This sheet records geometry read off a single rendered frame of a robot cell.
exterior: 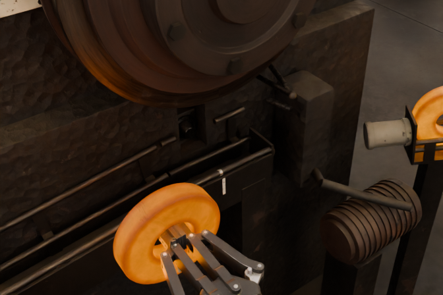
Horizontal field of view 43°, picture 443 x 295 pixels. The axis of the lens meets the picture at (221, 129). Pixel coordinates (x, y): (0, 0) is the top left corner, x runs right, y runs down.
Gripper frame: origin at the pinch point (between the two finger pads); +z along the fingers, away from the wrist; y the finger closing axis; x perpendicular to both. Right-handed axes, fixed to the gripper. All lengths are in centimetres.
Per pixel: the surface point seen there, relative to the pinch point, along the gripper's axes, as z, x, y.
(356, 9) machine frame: 29, 1, 64
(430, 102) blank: 5, -9, 63
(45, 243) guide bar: 22.5, -18.1, -12.6
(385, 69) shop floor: 94, -90, 168
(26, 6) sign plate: 31.4, 20.7, -3.9
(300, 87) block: 20.0, -5.5, 41.6
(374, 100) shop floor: 78, -89, 145
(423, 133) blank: 5, -17, 64
